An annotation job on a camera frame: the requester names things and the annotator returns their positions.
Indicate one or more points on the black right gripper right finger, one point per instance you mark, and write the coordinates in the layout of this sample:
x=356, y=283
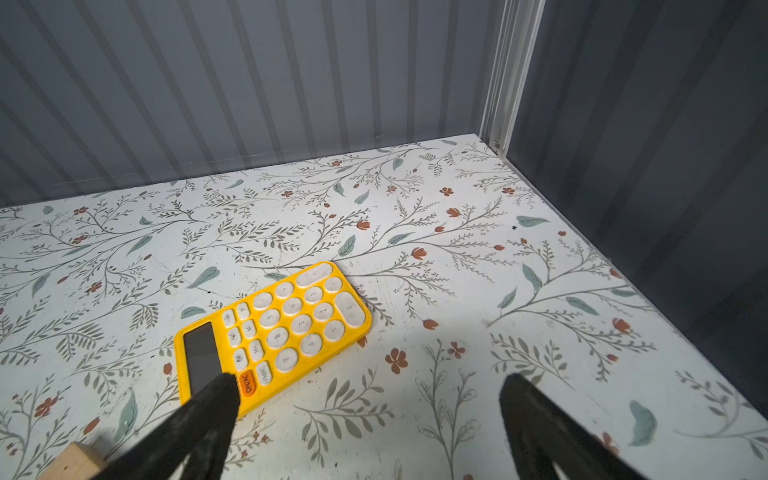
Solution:
x=544, y=440

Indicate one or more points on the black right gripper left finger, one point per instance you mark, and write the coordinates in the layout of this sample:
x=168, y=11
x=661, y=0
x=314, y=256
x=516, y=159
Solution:
x=195, y=439

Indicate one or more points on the arched natural wood block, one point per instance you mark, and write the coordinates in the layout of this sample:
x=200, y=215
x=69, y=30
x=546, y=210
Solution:
x=76, y=462

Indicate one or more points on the yellow calculator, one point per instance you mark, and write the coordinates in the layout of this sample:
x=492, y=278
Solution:
x=272, y=338

